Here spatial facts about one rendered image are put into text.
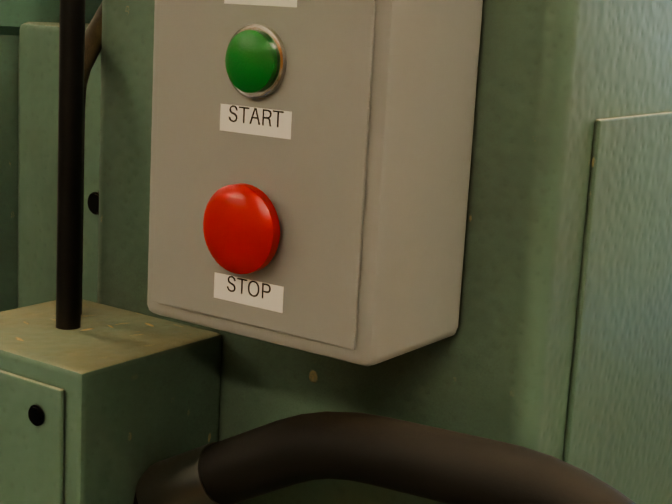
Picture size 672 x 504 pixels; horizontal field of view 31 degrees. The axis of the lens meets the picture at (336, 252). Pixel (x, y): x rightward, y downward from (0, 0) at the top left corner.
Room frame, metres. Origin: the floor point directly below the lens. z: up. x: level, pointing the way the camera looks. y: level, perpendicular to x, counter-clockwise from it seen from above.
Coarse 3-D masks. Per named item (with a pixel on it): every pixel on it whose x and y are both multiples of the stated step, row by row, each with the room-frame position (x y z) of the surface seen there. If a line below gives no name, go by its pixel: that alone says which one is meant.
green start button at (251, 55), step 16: (240, 32) 0.40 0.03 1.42; (256, 32) 0.40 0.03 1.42; (272, 32) 0.40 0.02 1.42; (240, 48) 0.40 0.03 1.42; (256, 48) 0.40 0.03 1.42; (272, 48) 0.40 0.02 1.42; (240, 64) 0.40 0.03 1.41; (256, 64) 0.40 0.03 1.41; (272, 64) 0.39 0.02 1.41; (240, 80) 0.40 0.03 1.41; (256, 80) 0.40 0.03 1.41; (272, 80) 0.40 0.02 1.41; (256, 96) 0.40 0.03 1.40
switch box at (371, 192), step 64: (192, 0) 0.42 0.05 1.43; (320, 0) 0.39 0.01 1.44; (384, 0) 0.38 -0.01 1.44; (448, 0) 0.40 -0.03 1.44; (192, 64) 0.42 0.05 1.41; (320, 64) 0.39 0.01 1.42; (384, 64) 0.38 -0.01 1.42; (448, 64) 0.41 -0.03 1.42; (192, 128) 0.42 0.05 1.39; (320, 128) 0.39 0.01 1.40; (384, 128) 0.38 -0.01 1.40; (448, 128) 0.41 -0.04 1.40; (192, 192) 0.42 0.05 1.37; (320, 192) 0.39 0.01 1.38; (384, 192) 0.38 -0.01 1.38; (448, 192) 0.41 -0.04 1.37; (192, 256) 0.42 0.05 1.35; (320, 256) 0.39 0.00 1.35; (384, 256) 0.38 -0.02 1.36; (448, 256) 0.42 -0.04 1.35; (192, 320) 0.42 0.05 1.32; (256, 320) 0.40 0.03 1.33; (320, 320) 0.39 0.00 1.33; (384, 320) 0.38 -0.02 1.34; (448, 320) 0.42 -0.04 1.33
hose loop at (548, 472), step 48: (288, 432) 0.41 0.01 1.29; (336, 432) 0.40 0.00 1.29; (384, 432) 0.39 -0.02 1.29; (432, 432) 0.39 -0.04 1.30; (144, 480) 0.45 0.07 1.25; (192, 480) 0.43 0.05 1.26; (240, 480) 0.42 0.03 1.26; (288, 480) 0.41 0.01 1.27; (384, 480) 0.39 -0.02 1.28; (432, 480) 0.38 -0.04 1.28; (480, 480) 0.37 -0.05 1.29; (528, 480) 0.36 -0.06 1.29; (576, 480) 0.36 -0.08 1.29
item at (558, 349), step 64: (128, 0) 0.52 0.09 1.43; (512, 0) 0.42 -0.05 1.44; (576, 0) 0.42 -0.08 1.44; (640, 0) 0.46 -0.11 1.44; (128, 64) 0.52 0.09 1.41; (512, 64) 0.42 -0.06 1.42; (576, 64) 0.42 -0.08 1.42; (640, 64) 0.47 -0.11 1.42; (128, 128) 0.52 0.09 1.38; (512, 128) 0.42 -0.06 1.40; (576, 128) 0.42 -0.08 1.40; (640, 128) 0.47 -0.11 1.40; (128, 192) 0.52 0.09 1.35; (512, 192) 0.42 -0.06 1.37; (576, 192) 0.43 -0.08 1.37; (640, 192) 0.47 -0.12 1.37; (128, 256) 0.52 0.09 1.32; (512, 256) 0.42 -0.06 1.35; (576, 256) 0.43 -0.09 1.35; (640, 256) 0.48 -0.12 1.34; (512, 320) 0.42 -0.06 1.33; (576, 320) 0.43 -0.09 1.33; (640, 320) 0.48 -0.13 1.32; (256, 384) 0.48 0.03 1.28; (320, 384) 0.46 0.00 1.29; (384, 384) 0.44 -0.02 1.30; (448, 384) 0.43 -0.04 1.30; (512, 384) 0.41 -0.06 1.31; (576, 384) 0.43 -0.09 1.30; (640, 384) 0.49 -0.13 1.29; (576, 448) 0.44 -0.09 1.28; (640, 448) 0.50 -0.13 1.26
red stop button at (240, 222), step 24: (216, 192) 0.40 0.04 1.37; (240, 192) 0.40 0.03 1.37; (216, 216) 0.40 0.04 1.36; (240, 216) 0.39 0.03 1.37; (264, 216) 0.39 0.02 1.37; (216, 240) 0.40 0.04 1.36; (240, 240) 0.39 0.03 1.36; (264, 240) 0.39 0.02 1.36; (240, 264) 0.39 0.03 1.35; (264, 264) 0.39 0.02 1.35
